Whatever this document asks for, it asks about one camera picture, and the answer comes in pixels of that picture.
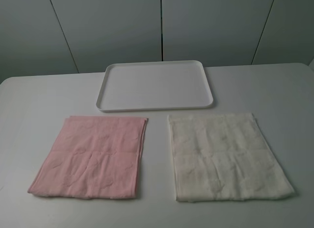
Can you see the pink towel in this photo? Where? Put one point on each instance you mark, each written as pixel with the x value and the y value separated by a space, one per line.
pixel 93 157

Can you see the cream white towel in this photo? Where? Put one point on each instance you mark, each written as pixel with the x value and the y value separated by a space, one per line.
pixel 224 157

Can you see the white rectangular plastic tray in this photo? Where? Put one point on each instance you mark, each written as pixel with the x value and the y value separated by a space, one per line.
pixel 145 86

